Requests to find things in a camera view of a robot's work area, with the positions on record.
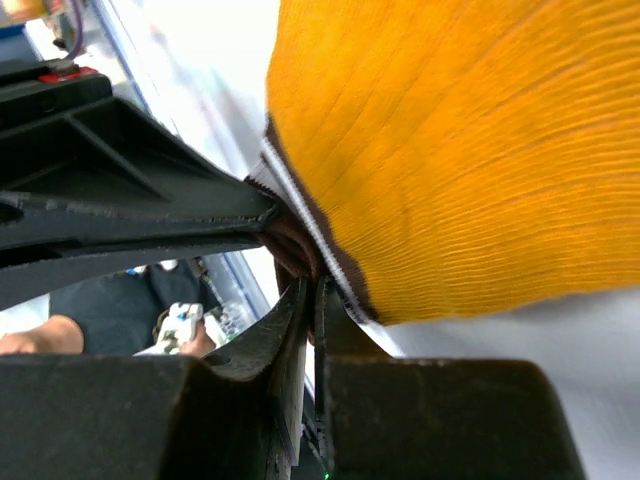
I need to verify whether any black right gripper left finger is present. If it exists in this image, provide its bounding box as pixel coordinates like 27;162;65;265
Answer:
1;279;308;479

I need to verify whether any white handheld device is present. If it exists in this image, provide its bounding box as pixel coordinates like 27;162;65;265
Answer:
136;302;204;356

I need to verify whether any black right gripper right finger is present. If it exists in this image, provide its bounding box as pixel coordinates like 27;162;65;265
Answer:
315;279;585;479

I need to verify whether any mustard yellow striped sock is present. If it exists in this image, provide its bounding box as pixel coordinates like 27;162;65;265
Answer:
253;1;639;326

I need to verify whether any person's forearm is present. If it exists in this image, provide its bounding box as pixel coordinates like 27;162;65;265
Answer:
1;315;84;355

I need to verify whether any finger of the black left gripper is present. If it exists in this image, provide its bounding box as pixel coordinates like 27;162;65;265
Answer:
1;60;279;235
1;227;265;309

